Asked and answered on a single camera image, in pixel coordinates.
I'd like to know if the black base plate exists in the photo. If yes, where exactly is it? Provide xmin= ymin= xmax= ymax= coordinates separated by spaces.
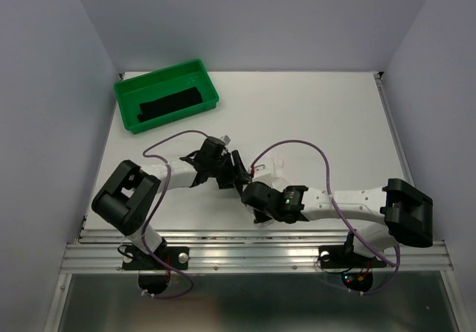
xmin=122 ymin=245 xmax=190 ymax=272
xmin=318 ymin=245 xmax=387 ymax=269

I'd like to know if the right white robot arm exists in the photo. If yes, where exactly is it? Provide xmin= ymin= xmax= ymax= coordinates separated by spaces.
xmin=241 ymin=179 xmax=433 ymax=265

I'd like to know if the green plastic bin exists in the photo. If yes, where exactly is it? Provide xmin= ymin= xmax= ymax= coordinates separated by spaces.
xmin=114 ymin=60 xmax=219 ymax=134

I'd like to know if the aluminium frame rail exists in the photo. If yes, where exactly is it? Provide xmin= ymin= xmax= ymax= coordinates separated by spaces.
xmin=59 ymin=229 xmax=455 ymax=273

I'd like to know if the black rolled t shirt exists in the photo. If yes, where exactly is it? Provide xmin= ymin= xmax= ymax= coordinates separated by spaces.
xmin=137 ymin=87 xmax=203 ymax=122

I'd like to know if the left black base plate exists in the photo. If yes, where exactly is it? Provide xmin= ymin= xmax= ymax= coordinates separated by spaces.
xmin=122 ymin=245 xmax=190 ymax=272

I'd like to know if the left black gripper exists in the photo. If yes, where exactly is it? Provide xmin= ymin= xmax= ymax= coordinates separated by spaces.
xmin=208 ymin=150 xmax=251 ymax=189

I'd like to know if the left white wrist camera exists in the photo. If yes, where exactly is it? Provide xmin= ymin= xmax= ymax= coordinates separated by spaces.
xmin=220 ymin=135 xmax=231 ymax=145

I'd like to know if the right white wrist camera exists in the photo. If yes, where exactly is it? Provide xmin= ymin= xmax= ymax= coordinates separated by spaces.
xmin=252 ymin=165 xmax=274 ymax=186

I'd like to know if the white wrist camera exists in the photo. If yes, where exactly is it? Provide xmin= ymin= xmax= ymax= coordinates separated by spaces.
xmin=252 ymin=165 xmax=274 ymax=186
xmin=220 ymin=135 xmax=231 ymax=145

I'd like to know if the white t shirt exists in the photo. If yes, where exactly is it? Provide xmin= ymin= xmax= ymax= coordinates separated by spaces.
xmin=237 ymin=153 xmax=289 ymax=227

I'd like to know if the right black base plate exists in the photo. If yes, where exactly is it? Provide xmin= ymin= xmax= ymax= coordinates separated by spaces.
xmin=318 ymin=245 xmax=387 ymax=269

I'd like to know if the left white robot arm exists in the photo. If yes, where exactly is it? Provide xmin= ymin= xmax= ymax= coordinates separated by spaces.
xmin=91 ymin=136 xmax=251 ymax=268

